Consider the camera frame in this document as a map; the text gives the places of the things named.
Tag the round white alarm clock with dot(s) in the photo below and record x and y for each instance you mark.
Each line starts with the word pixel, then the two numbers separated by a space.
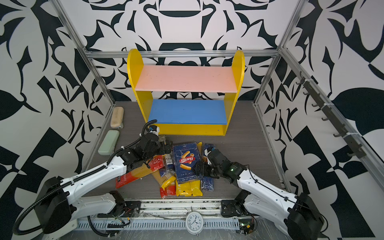
pixel 194 223

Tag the black wall hook rail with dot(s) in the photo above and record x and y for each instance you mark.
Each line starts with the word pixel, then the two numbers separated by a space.
pixel 331 115

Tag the white slotted cable duct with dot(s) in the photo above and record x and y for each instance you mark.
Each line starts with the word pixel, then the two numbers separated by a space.
pixel 161 224

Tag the blue Barilla pasta box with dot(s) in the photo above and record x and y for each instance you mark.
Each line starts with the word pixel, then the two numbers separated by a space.
pixel 185 157

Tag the yellow spaghetti bag with barcode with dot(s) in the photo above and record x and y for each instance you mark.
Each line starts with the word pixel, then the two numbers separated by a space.
pixel 154 147

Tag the blue Barilla spaghetti bag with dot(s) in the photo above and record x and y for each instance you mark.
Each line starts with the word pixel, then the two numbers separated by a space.
pixel 207 183

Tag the mint green zipper case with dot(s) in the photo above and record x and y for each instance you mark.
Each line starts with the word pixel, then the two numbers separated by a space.
pixel 107 147

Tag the yellow Pastatime spaghetti bag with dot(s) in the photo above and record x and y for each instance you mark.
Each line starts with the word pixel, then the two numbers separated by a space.
pixel 189 189

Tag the clear blue label noodle pack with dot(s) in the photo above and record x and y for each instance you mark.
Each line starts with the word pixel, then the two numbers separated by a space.
pixel 169 167

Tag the yellow wooden shelf unit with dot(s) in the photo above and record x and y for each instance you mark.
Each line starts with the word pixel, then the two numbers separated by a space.
pixel 145 100

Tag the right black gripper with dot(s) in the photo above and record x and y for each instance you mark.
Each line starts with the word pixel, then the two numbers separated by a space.
pixel 205 165

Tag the blue lower shelf board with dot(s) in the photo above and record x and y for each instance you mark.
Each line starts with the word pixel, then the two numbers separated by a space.
pixel 193 112

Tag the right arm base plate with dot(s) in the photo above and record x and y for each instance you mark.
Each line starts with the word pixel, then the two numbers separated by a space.
pixel 232 208

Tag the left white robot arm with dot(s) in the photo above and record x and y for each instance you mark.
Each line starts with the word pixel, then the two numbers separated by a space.
pixel 62 201

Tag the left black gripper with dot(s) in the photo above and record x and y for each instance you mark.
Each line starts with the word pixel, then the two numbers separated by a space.
pixel 162 150

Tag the beige zipper case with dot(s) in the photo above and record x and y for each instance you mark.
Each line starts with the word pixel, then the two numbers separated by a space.
pixel 117 118

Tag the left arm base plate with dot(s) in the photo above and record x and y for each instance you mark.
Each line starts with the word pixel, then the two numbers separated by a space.
pixel 126 210

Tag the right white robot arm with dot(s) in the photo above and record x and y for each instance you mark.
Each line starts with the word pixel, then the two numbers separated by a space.
pixel 294 215

